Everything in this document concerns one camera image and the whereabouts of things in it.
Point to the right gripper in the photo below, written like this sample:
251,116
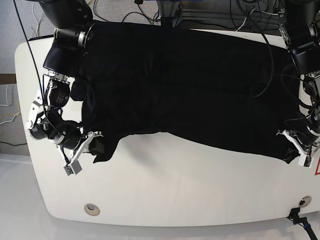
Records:
67,134

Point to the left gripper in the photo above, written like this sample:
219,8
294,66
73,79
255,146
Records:
307,132

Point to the black T-shirt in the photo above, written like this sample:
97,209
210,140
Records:
217,90

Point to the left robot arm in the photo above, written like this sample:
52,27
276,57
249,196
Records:
299,78

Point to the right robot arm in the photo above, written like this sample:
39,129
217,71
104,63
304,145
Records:
66,104

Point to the left metal table grommet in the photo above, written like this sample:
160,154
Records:
91,210

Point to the metal table grommet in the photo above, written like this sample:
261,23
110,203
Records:
91,210
305,201

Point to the right metal table grommet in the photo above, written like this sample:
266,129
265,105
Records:
305,201

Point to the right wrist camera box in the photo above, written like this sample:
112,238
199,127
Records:
72,168

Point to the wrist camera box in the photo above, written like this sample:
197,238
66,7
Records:
305,161
72,168

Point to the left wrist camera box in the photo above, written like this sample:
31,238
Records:
305,161

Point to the aluminium frame post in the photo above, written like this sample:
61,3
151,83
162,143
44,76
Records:
170,12

